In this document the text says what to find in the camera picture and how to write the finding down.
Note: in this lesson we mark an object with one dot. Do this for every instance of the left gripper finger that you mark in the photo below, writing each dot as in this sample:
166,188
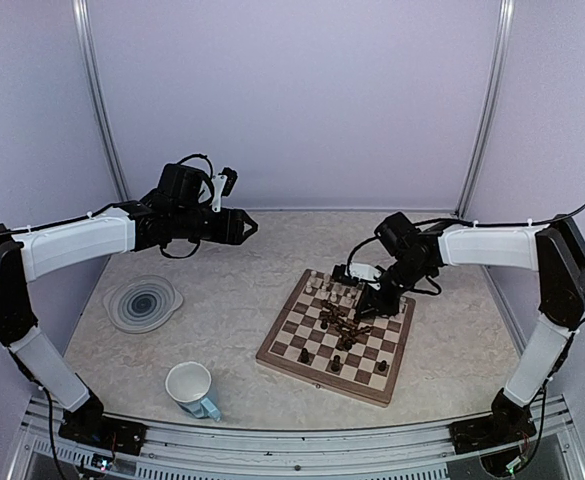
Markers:
246,234
247,222

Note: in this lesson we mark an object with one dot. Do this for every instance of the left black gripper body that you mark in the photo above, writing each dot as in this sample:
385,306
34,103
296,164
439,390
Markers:
188,224

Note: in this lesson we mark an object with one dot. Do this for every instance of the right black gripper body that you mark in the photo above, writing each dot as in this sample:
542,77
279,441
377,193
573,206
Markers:
391,304

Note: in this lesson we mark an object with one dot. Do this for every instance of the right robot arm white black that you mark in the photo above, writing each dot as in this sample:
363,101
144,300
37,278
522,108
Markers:
554,249

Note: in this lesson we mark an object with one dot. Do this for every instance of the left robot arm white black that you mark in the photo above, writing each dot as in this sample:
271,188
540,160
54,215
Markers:
31,252

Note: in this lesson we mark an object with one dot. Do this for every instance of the pile of dark pieces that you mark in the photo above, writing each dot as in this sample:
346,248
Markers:
349,332

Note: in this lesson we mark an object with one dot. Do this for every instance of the wooden chess board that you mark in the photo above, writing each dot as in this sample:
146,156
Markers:
316,339

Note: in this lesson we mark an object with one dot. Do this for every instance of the white knight piece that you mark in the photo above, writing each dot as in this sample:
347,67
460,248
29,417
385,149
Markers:
338,288

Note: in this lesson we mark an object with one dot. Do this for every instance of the white rook corner piece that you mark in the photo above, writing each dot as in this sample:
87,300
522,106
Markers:
311,283

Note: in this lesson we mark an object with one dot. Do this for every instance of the grey silicone round lid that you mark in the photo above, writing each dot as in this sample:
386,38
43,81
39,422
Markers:
142,305

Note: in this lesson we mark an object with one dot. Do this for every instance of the light blue mug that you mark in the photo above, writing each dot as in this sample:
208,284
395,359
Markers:
189,384

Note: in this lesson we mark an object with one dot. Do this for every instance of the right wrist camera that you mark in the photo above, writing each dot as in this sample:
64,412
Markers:
354,274

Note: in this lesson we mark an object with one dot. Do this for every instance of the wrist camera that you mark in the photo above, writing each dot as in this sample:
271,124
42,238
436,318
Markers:
354,274
223,184

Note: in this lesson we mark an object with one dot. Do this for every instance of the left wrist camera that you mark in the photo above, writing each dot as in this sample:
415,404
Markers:
223,184

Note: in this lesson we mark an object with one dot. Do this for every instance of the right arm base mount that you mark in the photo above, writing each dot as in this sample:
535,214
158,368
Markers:
495,429

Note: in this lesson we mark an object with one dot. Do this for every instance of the front aluminium rail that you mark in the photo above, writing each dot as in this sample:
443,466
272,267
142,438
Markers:
413,451

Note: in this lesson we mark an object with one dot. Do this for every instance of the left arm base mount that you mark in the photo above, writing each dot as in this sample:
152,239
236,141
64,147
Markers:
106,433

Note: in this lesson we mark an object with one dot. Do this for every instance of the left aluminium frame post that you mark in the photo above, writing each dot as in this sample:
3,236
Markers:
90,62

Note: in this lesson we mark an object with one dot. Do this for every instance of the aluminium frame post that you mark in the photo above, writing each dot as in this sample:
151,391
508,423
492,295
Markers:
489,106
90,62

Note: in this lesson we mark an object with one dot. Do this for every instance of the right aluminium frame post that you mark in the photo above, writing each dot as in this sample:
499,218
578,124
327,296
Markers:
489,106

